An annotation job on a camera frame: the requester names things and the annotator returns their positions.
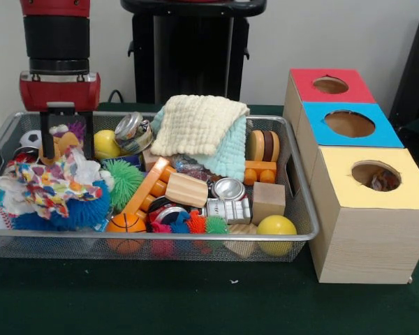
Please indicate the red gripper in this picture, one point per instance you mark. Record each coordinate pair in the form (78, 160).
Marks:
(59, 92)

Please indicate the white cloth with colourful spots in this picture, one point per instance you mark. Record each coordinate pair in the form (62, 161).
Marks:
(56, 185)

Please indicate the cream muslin cloth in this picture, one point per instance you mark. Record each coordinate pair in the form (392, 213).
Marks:
(195, 122)

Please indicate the mint green muslin cloth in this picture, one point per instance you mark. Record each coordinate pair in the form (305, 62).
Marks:
(230, 153)

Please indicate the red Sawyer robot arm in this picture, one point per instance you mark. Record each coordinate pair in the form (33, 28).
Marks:
(57, 38)

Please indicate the clear mesh bin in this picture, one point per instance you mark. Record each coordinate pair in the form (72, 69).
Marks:
(38, 246)

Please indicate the wooden box with three holes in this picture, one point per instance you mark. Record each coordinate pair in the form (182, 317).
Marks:
(370, 244)

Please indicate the brown plush teddy bear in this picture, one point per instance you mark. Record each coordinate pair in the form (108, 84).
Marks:
(68, 141)

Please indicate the large blue spiky ball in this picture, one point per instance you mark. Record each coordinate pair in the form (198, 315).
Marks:
(87, 213)

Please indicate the small orange basketball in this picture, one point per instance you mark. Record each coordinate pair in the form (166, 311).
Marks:
(125, 223)

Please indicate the ridged wooden block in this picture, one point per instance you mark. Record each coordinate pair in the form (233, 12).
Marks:
(186, 190)

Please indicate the wooden striped burger toy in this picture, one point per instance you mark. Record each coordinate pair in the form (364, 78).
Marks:
(263, 144)

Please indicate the large yellow ball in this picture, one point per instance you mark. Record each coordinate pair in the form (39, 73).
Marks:
(277, 228)

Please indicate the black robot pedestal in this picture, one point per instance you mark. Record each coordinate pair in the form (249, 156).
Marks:
(195, 52)

